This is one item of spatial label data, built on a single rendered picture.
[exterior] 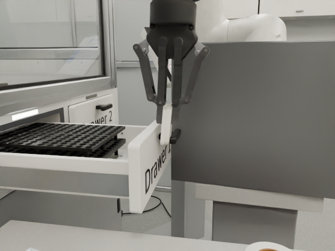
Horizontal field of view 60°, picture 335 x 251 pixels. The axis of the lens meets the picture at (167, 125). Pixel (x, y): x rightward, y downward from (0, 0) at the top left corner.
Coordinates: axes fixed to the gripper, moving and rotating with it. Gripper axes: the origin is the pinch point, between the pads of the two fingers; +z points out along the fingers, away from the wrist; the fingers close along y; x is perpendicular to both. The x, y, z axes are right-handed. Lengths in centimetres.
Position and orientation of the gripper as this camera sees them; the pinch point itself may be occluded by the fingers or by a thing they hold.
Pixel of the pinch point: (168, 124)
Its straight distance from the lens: 51.2
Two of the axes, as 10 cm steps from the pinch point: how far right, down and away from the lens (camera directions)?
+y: 9.9, 0.7, -1.4
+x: 1.5, -2.2, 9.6
